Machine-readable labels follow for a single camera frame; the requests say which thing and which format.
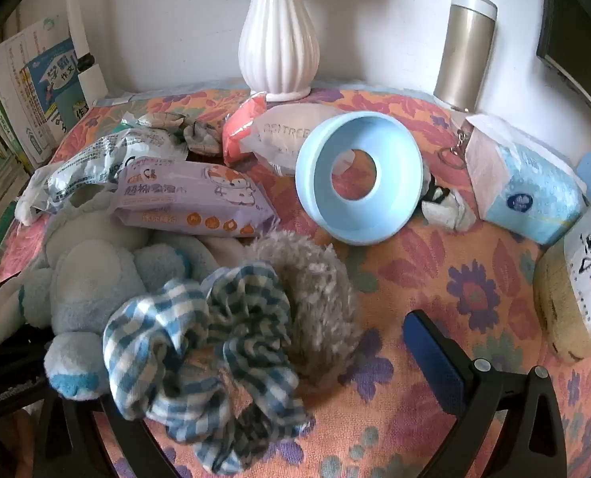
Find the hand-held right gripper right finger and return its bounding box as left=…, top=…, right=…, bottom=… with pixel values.
left=402, top=310, right=568, bottom=478

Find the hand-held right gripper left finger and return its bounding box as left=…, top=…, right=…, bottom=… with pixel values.
left=37, top=397, right=171, bottom=478

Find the blue checkered cloth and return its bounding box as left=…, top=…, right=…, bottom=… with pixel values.
left=101, top=264, right=312, bottom=476

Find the white zip bag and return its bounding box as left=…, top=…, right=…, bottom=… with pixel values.
left=248, top=104, right=357, bottom=176

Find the floral tablecloth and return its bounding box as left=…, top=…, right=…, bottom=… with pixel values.
left=0, top=77, right=591, bottom=478

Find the grey fluffy scrunchie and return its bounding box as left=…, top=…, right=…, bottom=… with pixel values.
left=245, top=230, right=362, bottom=390

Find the blue white plush toy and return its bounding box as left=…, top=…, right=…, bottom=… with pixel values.
left=0, top=198, right=249, bottom=402

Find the brown box with white label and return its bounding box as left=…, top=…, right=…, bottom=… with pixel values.
left=531, top=189, right=591, bottom=365

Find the white black sock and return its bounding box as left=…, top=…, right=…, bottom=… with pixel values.
left=419, top=178, right=477, bottom=233

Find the blue tissue pack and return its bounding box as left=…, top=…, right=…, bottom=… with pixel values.
left=464, top=114, right=589, bottom=248

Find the crumpled white plastic packet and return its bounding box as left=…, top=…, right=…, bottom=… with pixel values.
left=16, top=127, right=188, bottom=226

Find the purple wet wipes pack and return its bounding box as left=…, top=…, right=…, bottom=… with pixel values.
left=113, top=158, right=278, bottom=240

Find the blue white workbook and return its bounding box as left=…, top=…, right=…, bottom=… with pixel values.
left=0, top=14, right=91, bottom=171

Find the coral pink pouch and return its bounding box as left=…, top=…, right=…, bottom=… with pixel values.
left=222, top=94, right=267, bottom=166

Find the crumpled clear wrapper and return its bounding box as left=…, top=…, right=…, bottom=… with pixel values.
left=120, top=110, right=189, bottom=133

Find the gold thermos bottle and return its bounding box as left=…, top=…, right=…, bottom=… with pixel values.
left=433, top=0, right=499, bottom=113

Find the grey sock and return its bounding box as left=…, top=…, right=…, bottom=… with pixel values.
left=182, top=121, right=223, bottom=156

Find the black monitor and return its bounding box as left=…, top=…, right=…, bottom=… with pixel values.
left=535, top=0, right=591, bottom=136

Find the white ribbed vase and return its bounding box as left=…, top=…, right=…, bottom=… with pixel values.
left=237, top=0, right=322, bottom=103

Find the white desk lamp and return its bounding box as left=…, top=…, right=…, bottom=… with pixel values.
left=65, top=0, right=110, bottom=106

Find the light blue plastic ring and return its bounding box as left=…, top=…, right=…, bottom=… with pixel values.
left=294, top=112, right=424, bottom=246

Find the metal keychain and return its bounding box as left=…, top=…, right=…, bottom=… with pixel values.
left=437, top=127, right=474, bottom=176

